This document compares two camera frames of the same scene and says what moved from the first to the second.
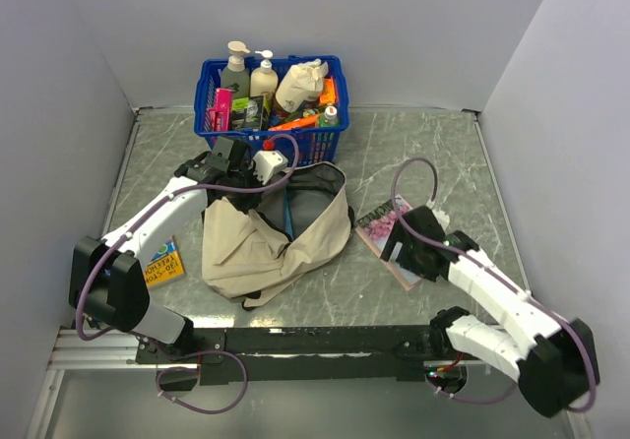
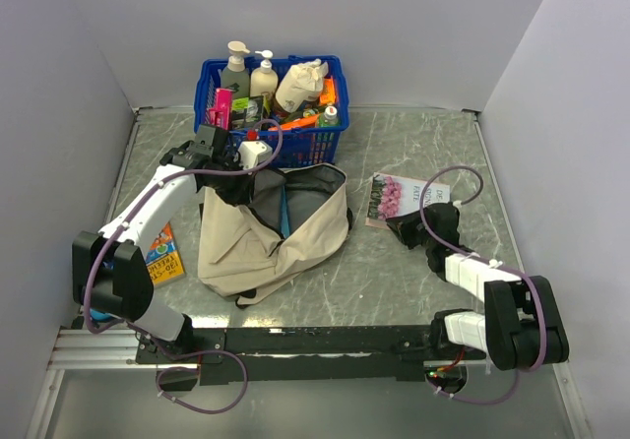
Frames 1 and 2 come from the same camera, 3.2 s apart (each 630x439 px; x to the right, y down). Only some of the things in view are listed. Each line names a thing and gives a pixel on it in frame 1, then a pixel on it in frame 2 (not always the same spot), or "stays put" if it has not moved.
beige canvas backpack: [296, 221] stays put
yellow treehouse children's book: [165, 266] stays put
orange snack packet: [328, 94] stays put
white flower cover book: [376, 228] -> [391, 196]
